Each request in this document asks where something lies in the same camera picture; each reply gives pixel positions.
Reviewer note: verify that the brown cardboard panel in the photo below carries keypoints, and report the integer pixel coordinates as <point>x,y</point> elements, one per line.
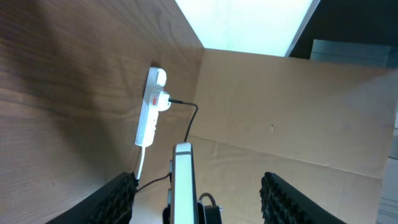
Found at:
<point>325,128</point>

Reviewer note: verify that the white USB charger adapter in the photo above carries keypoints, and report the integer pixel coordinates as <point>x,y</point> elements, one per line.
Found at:
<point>159,99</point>

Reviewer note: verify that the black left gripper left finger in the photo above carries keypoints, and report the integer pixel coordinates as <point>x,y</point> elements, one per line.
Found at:
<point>110,204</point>

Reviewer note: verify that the black smartphone with lit screen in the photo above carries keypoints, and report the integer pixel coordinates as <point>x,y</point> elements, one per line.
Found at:
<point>183,198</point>

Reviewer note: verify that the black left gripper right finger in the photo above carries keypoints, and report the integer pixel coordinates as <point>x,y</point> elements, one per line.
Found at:
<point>282,203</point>

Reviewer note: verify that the white power strip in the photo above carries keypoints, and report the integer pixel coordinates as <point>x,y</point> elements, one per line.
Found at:
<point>156,80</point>

